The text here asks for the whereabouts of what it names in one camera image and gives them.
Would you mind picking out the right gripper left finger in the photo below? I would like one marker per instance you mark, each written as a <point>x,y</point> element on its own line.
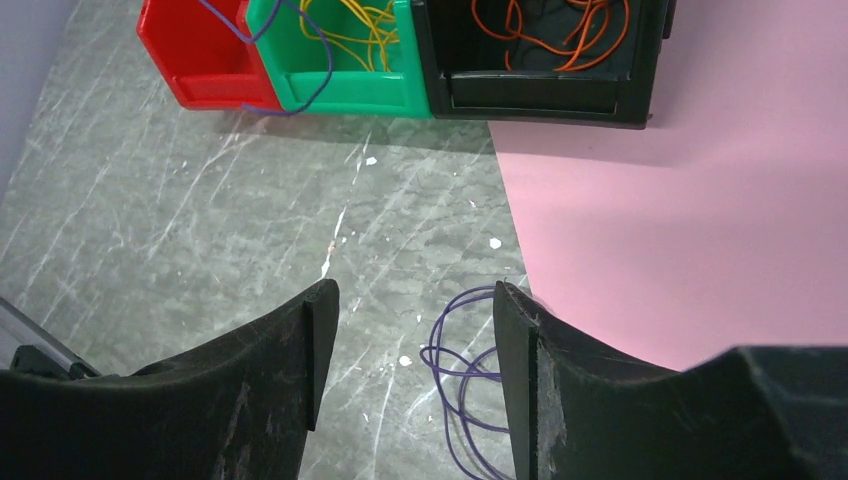
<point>239,406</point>

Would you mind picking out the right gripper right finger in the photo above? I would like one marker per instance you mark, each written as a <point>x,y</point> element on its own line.
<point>578,408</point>

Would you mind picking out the black plastic bin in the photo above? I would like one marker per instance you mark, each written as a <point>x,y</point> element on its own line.
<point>578,62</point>

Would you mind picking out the red plastic bin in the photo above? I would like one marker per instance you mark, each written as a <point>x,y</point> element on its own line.
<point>205,65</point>

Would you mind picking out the green plastic bin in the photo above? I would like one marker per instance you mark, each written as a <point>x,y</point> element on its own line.
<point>341,57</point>

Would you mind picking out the pink clipboard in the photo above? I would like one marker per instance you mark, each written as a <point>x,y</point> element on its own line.
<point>724,221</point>

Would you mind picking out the aluminium rail frame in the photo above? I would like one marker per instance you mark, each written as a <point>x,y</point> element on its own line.
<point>27,348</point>

